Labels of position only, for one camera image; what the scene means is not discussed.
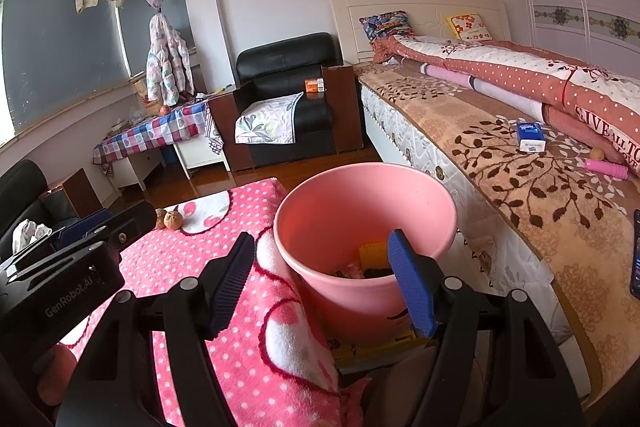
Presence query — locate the hanging floral puffer jacket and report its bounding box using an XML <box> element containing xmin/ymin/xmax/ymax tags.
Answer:
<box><xmin>145</xmin><ymin>13</ymin><xmax>195</xmax><ymax>107</ymax></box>

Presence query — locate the white bed headboard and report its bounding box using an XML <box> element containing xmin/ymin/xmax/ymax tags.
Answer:
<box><xmin>330</xmin><ymin>0</ymin><xmax>511</xmax><ymax>64</ymax></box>

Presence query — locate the orange box on armrest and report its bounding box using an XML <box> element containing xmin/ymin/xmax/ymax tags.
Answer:
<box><xmin>304</xmin><ymin>78</ymin><xmax>326</xmax><ymax>94</ymax></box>

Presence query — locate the pink plastic trash bucket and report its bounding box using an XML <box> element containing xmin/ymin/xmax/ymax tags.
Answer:
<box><xmin>273</xmin><ymin>162</ymin><xmax>458</xmax><ymax>346</ymax></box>

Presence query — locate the floral cloth on armchair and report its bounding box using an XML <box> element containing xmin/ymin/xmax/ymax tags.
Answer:
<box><xmin>234</xmin><ymin>92</ymin><xmax>303</xmax><ymax>145</ymax></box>

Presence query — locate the yellow floral pillow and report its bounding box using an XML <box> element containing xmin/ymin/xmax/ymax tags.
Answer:
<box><xmin>446</xmin><ymin>14</ymin><xmax>492</xmax><ymax>41</ymax></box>

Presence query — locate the walnut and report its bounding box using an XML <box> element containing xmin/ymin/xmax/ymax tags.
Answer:
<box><xmin>163</xmin><ymin>210</ymin><xmax>183</xmax><ymax>231</ymax></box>
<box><xmin>155</xmin><ymin>208</ymin><xmax>167</xmax><ymax>230</ymax></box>

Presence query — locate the black armchair by bed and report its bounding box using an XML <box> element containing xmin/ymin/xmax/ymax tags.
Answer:
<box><xmin>209</xmin><ymin>32</ymin><xmax>363</xmax><ymax>171</ymax></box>

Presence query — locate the left walnut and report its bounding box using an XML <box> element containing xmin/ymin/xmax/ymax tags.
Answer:
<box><xmin>155</xmin><ymin>208</ymin><xmax>167</xmax><ymax>230</ymax></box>

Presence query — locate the bed with brown leaf blanket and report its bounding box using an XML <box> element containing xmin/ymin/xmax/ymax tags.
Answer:
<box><xmin>355</xmin><ymin>63</ymin><xmax>639</xmax><ymax>403</ymax></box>

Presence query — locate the right walnut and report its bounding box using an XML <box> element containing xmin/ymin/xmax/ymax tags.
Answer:
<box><xmin>163</xmin><ymin>210</ymin><xmax>183</xmax><ymax>231</ymax></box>

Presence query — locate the plaid covered side table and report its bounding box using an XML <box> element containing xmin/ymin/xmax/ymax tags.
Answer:
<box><xmin>92</xmin><ymin>98</ymin><xmax>230</xmax><ymax>190</ymax></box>

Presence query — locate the pink polka dot blanket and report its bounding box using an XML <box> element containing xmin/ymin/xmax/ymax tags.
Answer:
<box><xmin>58</xmin><ymin>179</ymin><xmax>366</xmax><ymax>426</ymax></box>

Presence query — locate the pink tube on bed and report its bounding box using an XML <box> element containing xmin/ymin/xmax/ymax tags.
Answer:
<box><xmin>585</xmin><ymin>158</ymin><xmax>628</xmax><ymax>180</ymax></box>

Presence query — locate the rolled red polka dot quilt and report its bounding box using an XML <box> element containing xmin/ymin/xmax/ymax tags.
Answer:
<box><xmin>372</xmin><ymin>35</ymin><xmax>639</xmax><ymax>172</ymax></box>

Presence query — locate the left human hand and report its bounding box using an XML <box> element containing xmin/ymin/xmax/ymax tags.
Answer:
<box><xmin>37</xmin><ymin>345</ymin><xmax>77</xmax><ymax>407</ymax></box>

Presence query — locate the window with grey blinds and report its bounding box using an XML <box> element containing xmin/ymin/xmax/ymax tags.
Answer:
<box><xmin>1</xmin><ymin>0</ymin><xmax>194</xmax><ymax>142</ymax></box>

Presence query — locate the black foam fruit net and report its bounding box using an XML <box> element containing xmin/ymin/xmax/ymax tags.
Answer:
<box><xmin>334</xmin><ymin>268</ymin><xmax>393</xmax><ymax>280</ymax></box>

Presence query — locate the blue tissue pack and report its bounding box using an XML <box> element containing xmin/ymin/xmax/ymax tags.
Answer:
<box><xmin>515</xmin><ymin>122</ymin><xmax>546</xmax><ymax>153</ymax></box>

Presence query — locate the colourful cartoon pillow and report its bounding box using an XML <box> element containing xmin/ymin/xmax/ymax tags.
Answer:
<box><xmin>359</xmin><ymin>10</ymin><xmax>416</xmax><ymax>44</ymax></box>

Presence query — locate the yellow foam fruit net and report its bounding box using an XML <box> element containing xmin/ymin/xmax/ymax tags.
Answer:
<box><xmin>359</xmin><ymin>243</ymin><xmax>390</xmax><ymax>271</ymax></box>

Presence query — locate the clear snack wrapper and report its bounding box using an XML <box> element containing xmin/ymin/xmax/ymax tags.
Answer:
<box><xmin>337</xmin><ymin>262</ymin><xmax>364</xmax><ymax>280</ymax></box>

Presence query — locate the black armchair by window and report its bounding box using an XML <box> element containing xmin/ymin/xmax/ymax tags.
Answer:
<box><xmin>0</xmin><ymin>159</ymin><xmax>103</xmax><ymax>261</ymax></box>

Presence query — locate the white cloth on armchair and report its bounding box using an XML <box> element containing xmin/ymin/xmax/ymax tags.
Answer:
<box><xmin>12</xmin><ymin>219</ymin><xmax>52</xmax><ymax>255</ymax></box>

